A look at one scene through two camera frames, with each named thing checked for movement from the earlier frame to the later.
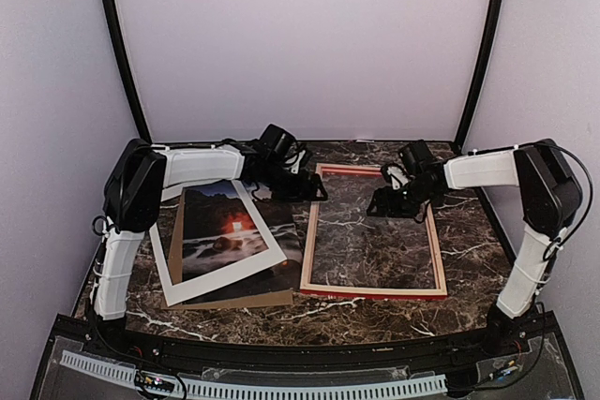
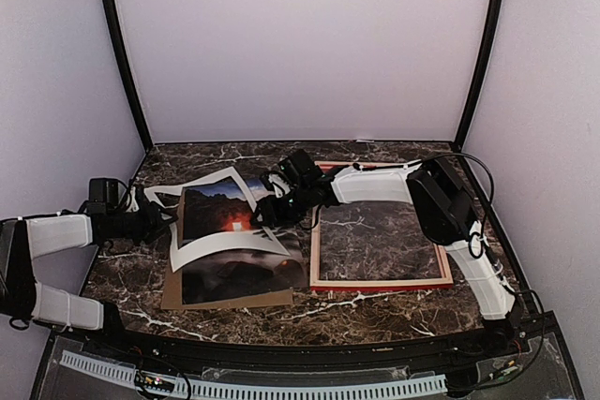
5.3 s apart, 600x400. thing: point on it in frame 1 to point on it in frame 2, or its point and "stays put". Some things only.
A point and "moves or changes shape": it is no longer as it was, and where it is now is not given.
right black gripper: x=388 y=204 to x=271 y=214
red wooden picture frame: x=440 y=292 moves or changes shape
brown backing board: x=175 y=274 stays put
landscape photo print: x=218 y=229 stays put
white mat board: x=194 y=286 to x=263 y=239
